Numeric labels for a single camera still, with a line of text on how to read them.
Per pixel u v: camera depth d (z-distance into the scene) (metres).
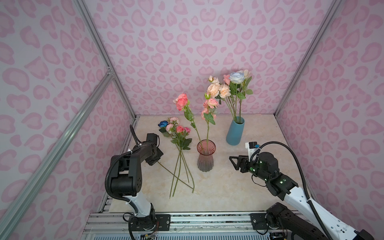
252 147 0.67
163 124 1.10
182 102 0.68
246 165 0.67
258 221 0.74
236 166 0.69
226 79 0.78
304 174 0.93
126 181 0.48
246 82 0.84
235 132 0.94
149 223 0.67
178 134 1.06
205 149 0.79
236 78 0.72
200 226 0.72
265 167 0.59
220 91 0.74
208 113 0.72
